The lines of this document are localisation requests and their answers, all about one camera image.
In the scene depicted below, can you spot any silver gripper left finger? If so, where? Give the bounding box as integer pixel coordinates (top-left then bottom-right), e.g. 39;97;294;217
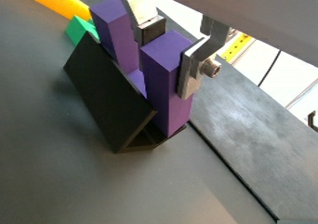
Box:
121;0;167;46

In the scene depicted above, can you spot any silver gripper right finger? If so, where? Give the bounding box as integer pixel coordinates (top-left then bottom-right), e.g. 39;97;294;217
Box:
177;15;230;99

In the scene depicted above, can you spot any black angled fixture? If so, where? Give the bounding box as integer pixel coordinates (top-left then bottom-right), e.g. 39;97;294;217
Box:
65;34;186;153

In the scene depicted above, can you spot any green cross-shaped block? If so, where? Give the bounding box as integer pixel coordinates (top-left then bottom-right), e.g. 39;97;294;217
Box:
66;16;99;46

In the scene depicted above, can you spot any yellow long block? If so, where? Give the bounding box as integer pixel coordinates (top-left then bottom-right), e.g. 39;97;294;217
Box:
34;0;91;20

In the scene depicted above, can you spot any purple U-shaped block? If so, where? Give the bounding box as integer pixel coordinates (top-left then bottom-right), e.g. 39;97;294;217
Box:
90;0;193;137

